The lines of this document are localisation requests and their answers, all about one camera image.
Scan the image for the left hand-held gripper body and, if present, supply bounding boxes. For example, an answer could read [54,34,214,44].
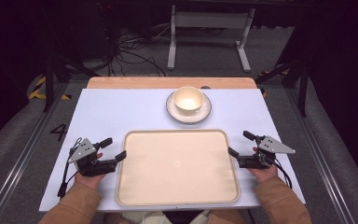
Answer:
[68,137,119,177]

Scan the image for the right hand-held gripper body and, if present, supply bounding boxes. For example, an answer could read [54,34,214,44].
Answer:
[238,135,296,171]

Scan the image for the person's left hand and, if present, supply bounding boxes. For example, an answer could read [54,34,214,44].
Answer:
[74,172,106,190]

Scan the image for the person's right hand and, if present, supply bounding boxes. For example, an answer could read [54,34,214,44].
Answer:
[247,163,280,184]

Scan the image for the white table mat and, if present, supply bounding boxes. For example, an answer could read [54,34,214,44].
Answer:
[38,88,306,213]

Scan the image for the white round plate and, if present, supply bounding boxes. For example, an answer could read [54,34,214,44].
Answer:
[165,91,213,125]

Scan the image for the beige rectangular tray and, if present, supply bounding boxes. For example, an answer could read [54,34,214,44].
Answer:
[115,129,241,207]

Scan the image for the black tripod stand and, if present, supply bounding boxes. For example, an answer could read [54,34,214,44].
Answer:
[255,57,310,118]
[42,50,101,113]

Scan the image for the wooden table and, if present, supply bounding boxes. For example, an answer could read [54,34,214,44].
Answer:
[87,77,258,91]

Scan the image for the cream bowl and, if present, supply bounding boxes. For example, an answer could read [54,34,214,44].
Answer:
[172,86,205,117]

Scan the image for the yellow black floor tape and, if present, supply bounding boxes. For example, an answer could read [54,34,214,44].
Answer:
[27,76,73,101]

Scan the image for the left hand-held gripper cable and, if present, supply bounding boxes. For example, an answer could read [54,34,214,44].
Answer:
[57,137,84,199]

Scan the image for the hand-held gripper cable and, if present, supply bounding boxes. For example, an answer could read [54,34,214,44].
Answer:
[271,158,293,189]
[57,137,84,199]

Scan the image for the right hand-held gripper cable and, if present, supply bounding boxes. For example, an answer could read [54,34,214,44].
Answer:
[271,158,293,189]

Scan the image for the aluminium floor rail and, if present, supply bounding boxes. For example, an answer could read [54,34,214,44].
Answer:
[0,83,71,224]
[283,87,357,224]

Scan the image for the black floor cables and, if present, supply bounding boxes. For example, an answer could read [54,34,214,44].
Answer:
[103,26,169,77]

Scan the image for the white metal frame stand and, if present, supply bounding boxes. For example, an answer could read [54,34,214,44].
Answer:
[167,4,256,73]

